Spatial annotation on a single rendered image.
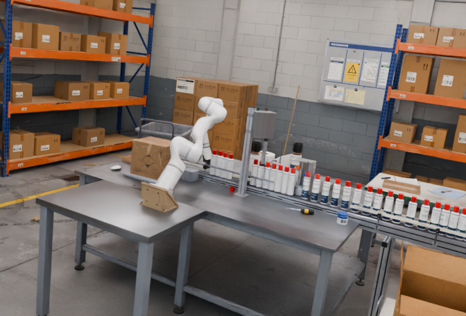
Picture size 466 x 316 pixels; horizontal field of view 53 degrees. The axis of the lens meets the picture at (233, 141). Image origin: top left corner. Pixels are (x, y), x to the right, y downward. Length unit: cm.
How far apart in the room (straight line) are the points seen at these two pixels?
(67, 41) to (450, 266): 579
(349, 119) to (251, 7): 262
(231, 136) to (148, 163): 351
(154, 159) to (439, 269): 217
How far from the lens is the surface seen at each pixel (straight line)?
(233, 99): 697
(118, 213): 297
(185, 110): 732
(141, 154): 367
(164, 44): 945
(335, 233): 309
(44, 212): 323
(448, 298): 233
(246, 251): 411
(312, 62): 803
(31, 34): 662
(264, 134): 343
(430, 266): 232
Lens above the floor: 188
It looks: 11 degrees down
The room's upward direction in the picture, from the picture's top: 7 degrees clockwise
